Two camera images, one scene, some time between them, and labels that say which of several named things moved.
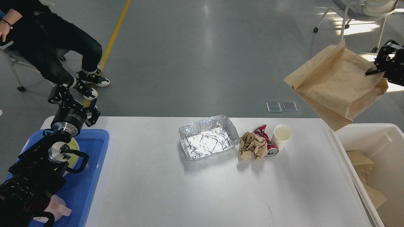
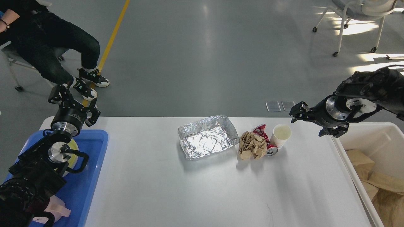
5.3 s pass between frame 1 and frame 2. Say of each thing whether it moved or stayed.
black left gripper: stayed
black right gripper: moved
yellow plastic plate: stayed
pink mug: stayed
